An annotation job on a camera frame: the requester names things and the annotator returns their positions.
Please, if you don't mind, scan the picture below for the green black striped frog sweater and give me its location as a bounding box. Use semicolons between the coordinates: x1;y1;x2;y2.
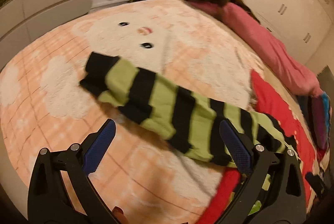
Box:
79;51;301;217

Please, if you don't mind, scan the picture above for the operator thumb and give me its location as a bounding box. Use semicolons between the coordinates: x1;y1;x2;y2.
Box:
112;206;129;224

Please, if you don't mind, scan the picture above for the striped colourful pillow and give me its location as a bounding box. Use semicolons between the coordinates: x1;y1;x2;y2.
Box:
297;92;331;151

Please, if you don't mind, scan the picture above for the red floral blanket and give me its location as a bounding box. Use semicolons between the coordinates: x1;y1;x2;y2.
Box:
197;71;319;223

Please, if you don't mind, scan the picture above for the peach bear blanket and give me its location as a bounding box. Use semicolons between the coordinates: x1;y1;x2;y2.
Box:
1;0;265;223

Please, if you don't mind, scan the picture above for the pink quilt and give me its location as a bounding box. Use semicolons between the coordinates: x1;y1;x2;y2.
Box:
190;2;323;97

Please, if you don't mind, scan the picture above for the grey low bench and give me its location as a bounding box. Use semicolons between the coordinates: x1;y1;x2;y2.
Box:
1;0;92;68

